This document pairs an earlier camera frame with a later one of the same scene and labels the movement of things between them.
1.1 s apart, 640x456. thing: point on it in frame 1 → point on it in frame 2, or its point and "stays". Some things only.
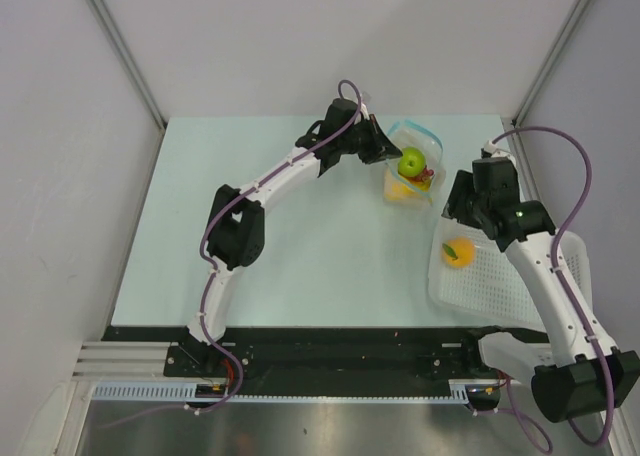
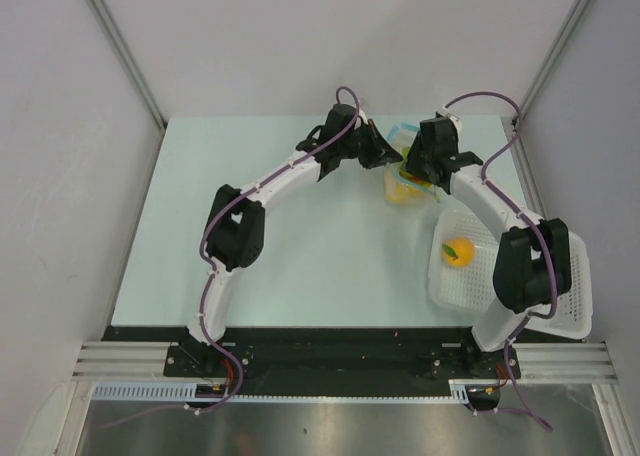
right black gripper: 455,207 → 411,164
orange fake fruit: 459,252 stays
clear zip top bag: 416,177 stays
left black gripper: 380,147 stays
